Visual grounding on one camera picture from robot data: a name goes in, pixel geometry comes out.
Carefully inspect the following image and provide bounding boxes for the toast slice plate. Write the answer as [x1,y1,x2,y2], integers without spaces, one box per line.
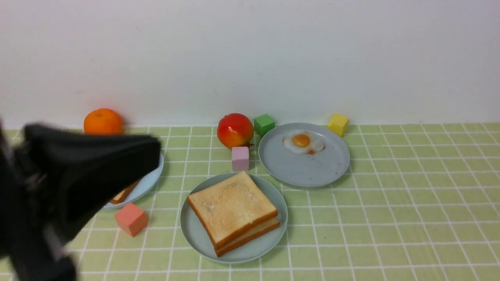
[109,180,140,205]
[215,218,280,257]
[187,171,279,251]

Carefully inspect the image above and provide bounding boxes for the light blue plate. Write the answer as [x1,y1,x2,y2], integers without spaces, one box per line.
[180,173,289,264]
[101,152,164,210]

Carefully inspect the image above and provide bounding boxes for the green checkered tablecloth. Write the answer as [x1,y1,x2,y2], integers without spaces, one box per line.
[68,123,500,281]

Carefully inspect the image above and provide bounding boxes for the pink cube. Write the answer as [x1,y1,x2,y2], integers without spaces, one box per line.
[231,146,250,171]

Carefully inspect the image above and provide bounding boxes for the red yellow apple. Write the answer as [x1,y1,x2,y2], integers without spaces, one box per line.
[216,113,254,149]

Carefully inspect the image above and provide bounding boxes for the orange fruit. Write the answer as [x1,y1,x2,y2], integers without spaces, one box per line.
[83,108,125,135]

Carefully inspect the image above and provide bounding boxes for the salmon red cube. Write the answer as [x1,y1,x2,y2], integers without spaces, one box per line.
[114,203,149,238]

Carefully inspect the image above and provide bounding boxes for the light blue left plate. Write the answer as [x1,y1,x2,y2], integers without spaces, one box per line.
[101,152,164,210]

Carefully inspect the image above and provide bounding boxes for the yellow cube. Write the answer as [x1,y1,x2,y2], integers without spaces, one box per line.
[327,113,349,138]

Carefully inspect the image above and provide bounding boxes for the grey plate with eggs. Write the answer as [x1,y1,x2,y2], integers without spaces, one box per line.
[258,123,351,189]

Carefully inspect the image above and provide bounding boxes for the green cube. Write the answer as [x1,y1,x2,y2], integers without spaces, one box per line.
[254,114,275,138]

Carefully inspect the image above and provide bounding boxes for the fried egg rear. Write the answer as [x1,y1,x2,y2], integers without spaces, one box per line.
[282,130,325,155]

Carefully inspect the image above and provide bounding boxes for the light blue centre plate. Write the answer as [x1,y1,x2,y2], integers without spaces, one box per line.
[180,173,289,264]

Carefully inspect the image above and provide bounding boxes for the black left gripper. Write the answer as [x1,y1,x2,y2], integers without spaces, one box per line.
[1,123,161,281]

